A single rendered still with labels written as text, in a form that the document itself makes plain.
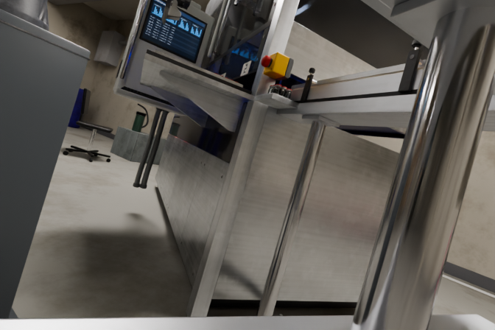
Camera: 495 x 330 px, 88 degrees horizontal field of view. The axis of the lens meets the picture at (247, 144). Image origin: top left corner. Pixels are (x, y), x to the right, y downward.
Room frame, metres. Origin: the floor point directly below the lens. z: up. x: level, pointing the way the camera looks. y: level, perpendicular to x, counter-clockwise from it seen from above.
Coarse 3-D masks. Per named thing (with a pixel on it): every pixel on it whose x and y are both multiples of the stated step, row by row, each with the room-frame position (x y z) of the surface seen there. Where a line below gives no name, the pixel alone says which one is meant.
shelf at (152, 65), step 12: (144, 60) 0.85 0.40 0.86; (156, 60) 0.83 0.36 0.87; (144, 72) 1.06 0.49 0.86; (156, 72) 0.98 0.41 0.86; (168, 72) 0.92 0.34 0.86; (180, 72) 0.87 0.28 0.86; (192, 72) 0.88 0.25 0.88; (144, 84) 1.41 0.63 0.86; (156, 84) 1.29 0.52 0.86; (168, 84) 1.18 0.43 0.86; (204, 84) 0.94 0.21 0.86; (216, 84) 0.92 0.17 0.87; (240, 96) 0.98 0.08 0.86; (252, 96) 0.98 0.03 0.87
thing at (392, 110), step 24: (312, 72) 0.86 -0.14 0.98; (360, 72) 0.70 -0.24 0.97; (384, 72) 0.63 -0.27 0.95; (408, 72) 0.54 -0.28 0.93; (312, 96) 0.83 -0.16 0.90; (336, 96) 0.73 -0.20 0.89; (360, 96) 0.65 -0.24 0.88; (384, 96) 0.59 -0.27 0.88; (408, 96) 0.53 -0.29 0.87; (336, 120) 0.81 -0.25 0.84; (360, 120) 0.71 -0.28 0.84; (384, 120) 0.64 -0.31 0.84; (408, 120) 0.58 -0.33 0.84
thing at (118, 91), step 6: (114, 90) 1.58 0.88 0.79; (120, 90) 1.46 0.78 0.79; (126, 96) 1.57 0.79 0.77; (132, 96) 1.50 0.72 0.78; (138, 96) 1.51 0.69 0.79; (144, 96) 1.54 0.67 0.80; (144, 102) 1.61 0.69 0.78; (150, 102) 1.55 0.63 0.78; (156, 102) 1.57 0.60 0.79; (162, 108) 1.68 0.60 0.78; (168, 108) 1.61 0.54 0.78; (174, 108) 1.63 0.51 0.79; (180, 114) 1.73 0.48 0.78
